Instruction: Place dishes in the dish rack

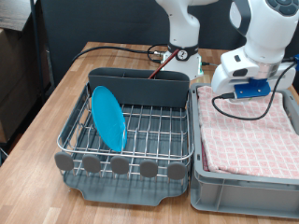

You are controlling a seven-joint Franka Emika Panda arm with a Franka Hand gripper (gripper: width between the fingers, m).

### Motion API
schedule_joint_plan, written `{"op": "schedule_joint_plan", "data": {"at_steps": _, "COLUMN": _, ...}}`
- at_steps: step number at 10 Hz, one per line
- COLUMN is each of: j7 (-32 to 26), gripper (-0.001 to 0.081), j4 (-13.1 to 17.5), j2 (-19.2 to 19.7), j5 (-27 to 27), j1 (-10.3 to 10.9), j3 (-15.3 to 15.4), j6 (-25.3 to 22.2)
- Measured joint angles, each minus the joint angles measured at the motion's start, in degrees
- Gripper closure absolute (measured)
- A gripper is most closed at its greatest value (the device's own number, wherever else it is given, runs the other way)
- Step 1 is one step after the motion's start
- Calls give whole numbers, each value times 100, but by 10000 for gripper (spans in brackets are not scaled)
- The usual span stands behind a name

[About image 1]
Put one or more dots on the pink checked cloth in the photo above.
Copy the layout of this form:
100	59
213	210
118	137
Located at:
243	140

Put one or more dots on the black metal frame pole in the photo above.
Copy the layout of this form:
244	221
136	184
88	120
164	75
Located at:
36	46

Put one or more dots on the dark grey partition panel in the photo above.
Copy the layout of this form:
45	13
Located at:
109	21

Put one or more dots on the dark grey utensil holder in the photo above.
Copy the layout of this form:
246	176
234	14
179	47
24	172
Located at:
146	90

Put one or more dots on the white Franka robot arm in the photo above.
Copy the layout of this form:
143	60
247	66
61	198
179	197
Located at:
183	25

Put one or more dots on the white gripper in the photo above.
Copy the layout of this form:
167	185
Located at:
222	85

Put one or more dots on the grey plastic crate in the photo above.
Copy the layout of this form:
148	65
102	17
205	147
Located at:
243	196

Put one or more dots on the brown cardboard box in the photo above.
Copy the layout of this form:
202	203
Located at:
9	62
15	118

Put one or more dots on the dark wooden board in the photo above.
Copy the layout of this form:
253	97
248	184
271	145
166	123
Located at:
12	12

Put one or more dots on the blue round plate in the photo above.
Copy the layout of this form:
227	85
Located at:
107	121

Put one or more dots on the grey plastic drain tray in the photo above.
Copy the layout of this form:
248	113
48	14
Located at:
124	193

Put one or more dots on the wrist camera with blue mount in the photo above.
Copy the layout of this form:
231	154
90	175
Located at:
252	88

